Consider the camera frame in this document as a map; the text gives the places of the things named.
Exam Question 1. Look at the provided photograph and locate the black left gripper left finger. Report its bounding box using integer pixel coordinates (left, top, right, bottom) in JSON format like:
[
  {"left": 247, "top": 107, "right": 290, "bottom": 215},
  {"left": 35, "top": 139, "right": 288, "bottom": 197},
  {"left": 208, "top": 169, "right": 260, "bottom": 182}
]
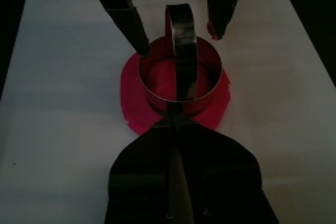
[{"left": 104, "top": 115, "right": 178, "bottom": 224}]

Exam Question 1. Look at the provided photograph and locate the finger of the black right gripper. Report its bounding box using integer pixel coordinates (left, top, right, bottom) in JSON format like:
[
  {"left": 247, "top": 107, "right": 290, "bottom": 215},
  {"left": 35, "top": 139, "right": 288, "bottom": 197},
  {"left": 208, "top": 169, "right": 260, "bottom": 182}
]
[
  {"left": 75, "top": 0, "right": 152, "bottom": 58},
  {"left": 206, "top": 0, "right": 248, "bottom": 40}
]

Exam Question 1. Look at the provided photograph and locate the small red dough scrap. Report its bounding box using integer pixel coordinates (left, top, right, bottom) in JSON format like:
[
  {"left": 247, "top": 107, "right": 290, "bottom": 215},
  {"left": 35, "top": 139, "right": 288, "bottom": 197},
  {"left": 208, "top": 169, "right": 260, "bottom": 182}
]
[{"left": 206, "top": 21, "right": 220, "bottom": 41}]

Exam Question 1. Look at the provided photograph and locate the white cutting mat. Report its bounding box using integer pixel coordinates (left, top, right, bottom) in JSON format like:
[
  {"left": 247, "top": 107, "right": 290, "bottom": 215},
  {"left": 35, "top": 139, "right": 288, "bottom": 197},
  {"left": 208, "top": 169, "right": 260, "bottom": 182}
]
[{"left": 0, "top": 0, "right": 336, "bottom": 224}]

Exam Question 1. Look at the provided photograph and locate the round metal dough cutter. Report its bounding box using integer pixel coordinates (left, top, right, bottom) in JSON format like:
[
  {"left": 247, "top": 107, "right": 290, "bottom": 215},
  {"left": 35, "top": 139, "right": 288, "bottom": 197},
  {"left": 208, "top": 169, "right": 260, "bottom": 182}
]
[{"left": 138, "top": 3, "right": 223, "bottom": 118}]

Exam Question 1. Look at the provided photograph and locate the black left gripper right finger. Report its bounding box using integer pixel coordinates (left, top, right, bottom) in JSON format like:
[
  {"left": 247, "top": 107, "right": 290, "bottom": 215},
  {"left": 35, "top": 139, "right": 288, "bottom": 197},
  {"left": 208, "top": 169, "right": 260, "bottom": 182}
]
[{"left": 175, "top": 115, "right": 280, "bottom": 224}]

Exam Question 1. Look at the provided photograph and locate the red dough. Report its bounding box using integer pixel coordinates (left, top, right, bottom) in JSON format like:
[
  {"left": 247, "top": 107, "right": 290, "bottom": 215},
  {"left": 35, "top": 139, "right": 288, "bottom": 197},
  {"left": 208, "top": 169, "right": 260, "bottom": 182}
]
[{"left": 120, "top": 34, "right": 232, "bottom": 137}]

